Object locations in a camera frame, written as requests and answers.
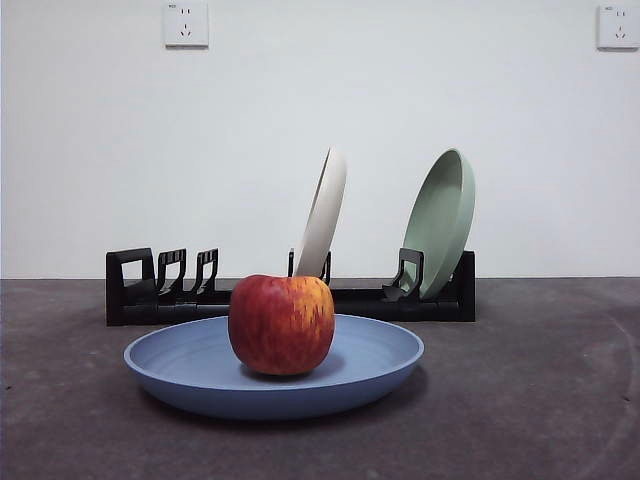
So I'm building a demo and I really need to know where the black plate rack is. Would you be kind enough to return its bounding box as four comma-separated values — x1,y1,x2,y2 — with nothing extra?
105,247,477,327

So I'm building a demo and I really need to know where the pale green plate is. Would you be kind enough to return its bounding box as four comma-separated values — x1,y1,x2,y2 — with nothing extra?
402,147,477,301

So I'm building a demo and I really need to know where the red yellow apple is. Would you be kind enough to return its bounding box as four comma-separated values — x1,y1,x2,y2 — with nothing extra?
228,273,336,377

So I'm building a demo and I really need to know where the cream white plate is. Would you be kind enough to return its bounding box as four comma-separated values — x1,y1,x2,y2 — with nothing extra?
292,147,348,279

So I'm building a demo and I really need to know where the white wall socket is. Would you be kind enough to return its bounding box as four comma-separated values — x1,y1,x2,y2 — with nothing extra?
596,4,640,50
164,1,210,49

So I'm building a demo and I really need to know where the blue plate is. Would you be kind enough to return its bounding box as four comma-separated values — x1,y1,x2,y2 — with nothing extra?
123,313,426,420

